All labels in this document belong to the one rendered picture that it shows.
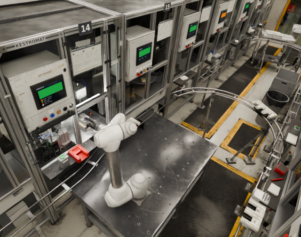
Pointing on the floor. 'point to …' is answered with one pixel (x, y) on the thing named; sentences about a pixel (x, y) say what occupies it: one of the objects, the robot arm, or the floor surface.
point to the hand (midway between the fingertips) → (87, 121)
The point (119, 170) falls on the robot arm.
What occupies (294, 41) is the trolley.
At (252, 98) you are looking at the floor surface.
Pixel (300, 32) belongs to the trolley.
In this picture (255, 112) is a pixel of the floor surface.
